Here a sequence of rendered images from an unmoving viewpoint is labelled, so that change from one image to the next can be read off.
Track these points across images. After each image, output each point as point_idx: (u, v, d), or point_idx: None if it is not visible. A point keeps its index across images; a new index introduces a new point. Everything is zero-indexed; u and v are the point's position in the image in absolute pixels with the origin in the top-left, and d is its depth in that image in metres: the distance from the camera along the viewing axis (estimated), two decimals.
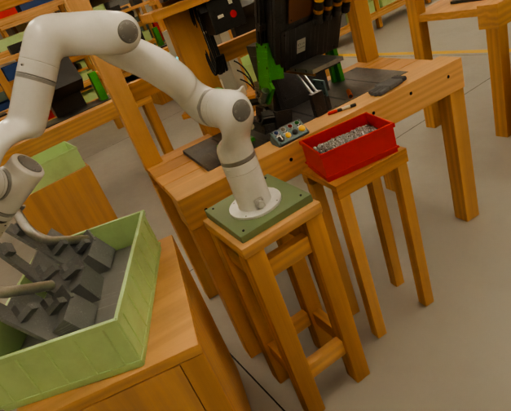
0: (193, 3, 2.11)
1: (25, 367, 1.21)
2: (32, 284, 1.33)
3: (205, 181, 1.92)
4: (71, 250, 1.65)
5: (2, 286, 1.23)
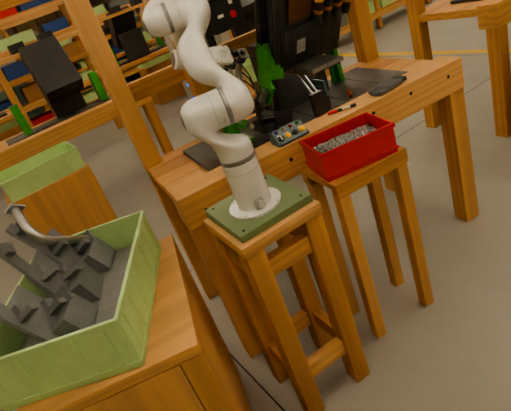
0: None
1: (25, 367, 1.21)
2: None
3: (205, 181, 1.92)
4: (71, 250, 1.65)
5: None
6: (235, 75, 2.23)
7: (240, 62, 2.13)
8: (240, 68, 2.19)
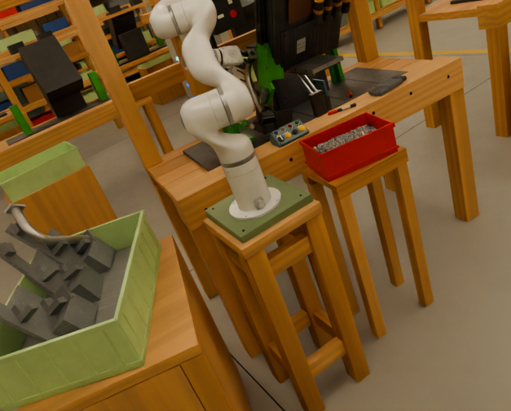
0: None
1: (25, 367, 1.21)
2: (258, 99, 2.19)
3: (205, 181, 1.92)
4: (71, 250, 1.65)
5: (249, 82, 2.23)
6: (245, 75, 2.25)
7: (249, 62, 2.15)
8: (249, 68, 2.21)
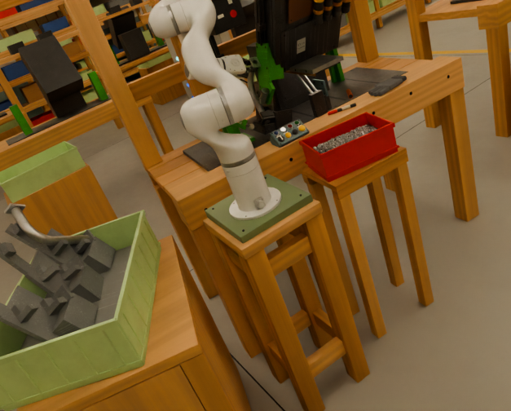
0: None
1: (25, 367, 1.21)
2: (262, 108, 2.18)
3: (205, 181, 1.92)
4: (71, 250, 1.65)
5: (252, 91, 2.22)
6: (248, 83, 2.24)
7: (252, 71, 2.14)
8: (252, 77, 2.20)
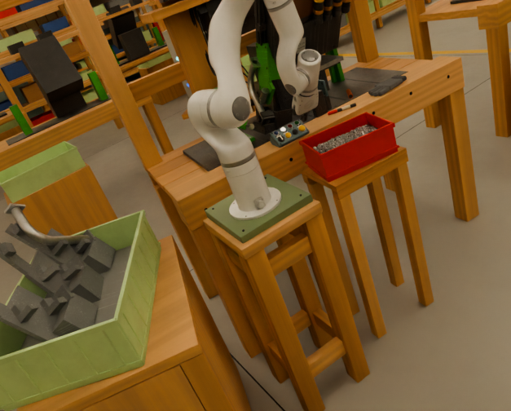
0: (193, 3, 2.11)
1: (25, 367, 1.21)
2: (262, 108, 2.18)
3: (205, 181, 1.92)
4: (71, 250, 1.65)
5: (252, 91, 2.22)
6: (248, 84, 2.24)
7: (300, 115, 1.92)
8: (252, 77, 2.21)
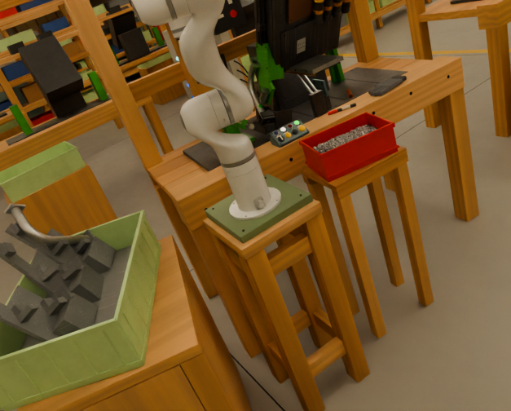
0: None
1: (25, 367, 1.21)
2: (262, 108, 2.18)
3: (205, 181, 1.92)
4: (71, 250, 1.65)
5: (252, 91, 2.22)
6: (248, 84, 2.24)
7: None
8: (252, 77, 2.21)
